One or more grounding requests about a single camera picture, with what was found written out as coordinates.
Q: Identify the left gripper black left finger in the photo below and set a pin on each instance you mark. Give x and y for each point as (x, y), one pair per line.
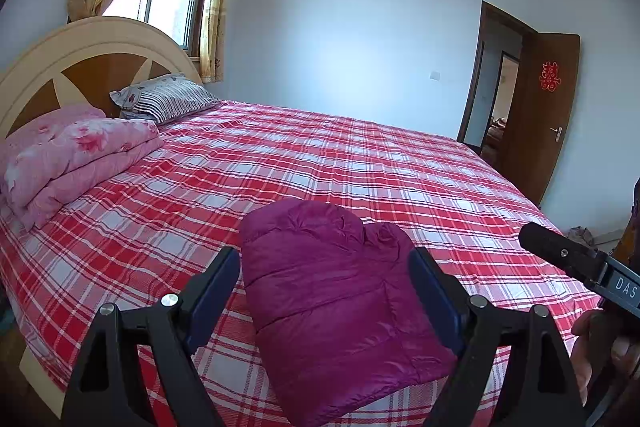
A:
(107, 387)

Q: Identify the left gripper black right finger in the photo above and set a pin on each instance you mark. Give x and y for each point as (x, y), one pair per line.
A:
(539, 388)

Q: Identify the magenta quilted down jacket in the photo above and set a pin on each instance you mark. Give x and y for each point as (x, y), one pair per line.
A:
(338, 324)

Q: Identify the grey clothes pile on floor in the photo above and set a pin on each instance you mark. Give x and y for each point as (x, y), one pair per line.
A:
(581, 236)

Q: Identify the person's right hand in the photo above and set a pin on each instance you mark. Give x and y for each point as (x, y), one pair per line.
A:
(591, 340)

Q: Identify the wooden nightstand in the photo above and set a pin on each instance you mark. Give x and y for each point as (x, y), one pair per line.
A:
(627, 248)

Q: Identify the red white plaid bedsheet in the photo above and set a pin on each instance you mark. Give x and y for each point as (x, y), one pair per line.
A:
(134, 237)

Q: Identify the brown wooden door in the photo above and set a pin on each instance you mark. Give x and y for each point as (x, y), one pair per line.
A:
(528, 153)

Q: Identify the red double happiness decal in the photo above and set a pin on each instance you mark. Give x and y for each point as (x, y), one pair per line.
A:
(549, 78)

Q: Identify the pink floral folded quilt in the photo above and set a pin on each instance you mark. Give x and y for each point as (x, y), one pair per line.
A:
(57, 157)

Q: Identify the striped grey pillow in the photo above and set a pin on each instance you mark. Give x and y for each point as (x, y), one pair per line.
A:
(163, 99)

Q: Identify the cream and brown headboard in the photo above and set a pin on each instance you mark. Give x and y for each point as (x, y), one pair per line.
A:
(82, 63)

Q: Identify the silver door handle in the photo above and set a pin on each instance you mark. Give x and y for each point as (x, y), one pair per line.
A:
(557, 133)

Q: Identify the dark brown door frame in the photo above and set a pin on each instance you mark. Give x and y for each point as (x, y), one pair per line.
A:
(502, 40)

